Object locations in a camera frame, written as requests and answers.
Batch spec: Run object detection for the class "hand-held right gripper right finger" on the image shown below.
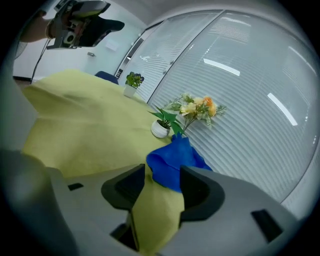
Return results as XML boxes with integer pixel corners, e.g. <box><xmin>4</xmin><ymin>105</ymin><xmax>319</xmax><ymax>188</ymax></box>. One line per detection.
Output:
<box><xmin>157</xmin><ymin>164</ymin><xmax>300</xmax><ymax>256</ymax></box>

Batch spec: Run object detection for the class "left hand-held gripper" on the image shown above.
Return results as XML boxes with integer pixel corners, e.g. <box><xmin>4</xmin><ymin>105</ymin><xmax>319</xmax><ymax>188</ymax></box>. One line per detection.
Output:
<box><xmin>46</xmin><ymin>0</ymin><xmax>125</xmax><ymax>50</ymax></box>

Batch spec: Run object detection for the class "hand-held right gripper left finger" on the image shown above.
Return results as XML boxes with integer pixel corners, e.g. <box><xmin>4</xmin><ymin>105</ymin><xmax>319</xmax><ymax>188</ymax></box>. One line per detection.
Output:
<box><xmin>48</xmin><ymin>163</ymin><xmax>146</xmax><ymax>256</ymax></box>

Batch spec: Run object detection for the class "blue cloth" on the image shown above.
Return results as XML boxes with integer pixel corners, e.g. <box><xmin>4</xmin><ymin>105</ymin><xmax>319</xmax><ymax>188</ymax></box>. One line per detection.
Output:
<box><xmin>146</xmin><ymin>133</ymin><xmax>213</xmax><ymax>194</ymax></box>

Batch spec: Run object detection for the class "person's left forearm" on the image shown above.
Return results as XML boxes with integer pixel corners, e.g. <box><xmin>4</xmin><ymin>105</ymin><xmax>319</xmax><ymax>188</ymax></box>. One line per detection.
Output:
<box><xmin>19</xmin><ymin>13</ymin><xmax>55</xmax><ymax>44</ymax></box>

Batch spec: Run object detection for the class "person's left hand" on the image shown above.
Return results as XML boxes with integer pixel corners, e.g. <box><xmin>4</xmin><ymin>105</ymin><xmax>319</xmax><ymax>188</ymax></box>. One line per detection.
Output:
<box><xmin>63</xmin><ymin>11</ymin><xmax>87</xmax><ymax>36</ymax></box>

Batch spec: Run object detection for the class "blue chair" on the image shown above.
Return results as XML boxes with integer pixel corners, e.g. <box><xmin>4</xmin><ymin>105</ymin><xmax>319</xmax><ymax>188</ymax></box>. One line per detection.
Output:
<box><xmin>94</xmin><ymin>70</ymin><xmax>120</xmax><ymax>85</ymax></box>

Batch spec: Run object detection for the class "yellow-green tablecloth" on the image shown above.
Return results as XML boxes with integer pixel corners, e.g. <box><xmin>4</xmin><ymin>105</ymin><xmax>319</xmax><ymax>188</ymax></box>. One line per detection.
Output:
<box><xmin>21</xmin><ymin>69</ymin><xmax>186</xmax><ymax>253</ymax></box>

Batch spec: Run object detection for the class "green plant round white pot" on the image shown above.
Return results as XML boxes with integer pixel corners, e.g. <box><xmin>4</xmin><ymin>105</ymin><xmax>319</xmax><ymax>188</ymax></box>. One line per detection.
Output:
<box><xmin>147</xmin><ymin>106</ymin><xmax>185</xmax><ymax>139</ymax></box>

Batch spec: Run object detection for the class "orange yellow flower bouquet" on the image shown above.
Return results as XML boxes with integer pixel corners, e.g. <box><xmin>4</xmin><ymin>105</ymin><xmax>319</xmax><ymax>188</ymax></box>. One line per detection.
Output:
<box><xmin>163</xmin><ymin>92</ymin><xmax>227</xmax><ymax>133</ymax></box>

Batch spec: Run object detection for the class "white wall sign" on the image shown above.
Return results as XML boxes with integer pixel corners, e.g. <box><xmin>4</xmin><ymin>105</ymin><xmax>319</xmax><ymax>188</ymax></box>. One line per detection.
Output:
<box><xmin>104</xmin><ymin>38</ymin><xmax>121</xmax><ymax>51</ymax></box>

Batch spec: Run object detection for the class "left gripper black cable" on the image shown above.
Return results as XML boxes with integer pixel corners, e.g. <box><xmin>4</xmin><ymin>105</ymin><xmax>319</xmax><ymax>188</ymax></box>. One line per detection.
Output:
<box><xmin>29</xmin><ymin>38</ymin><xmax>51</xmax><ymax>82</ymax></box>

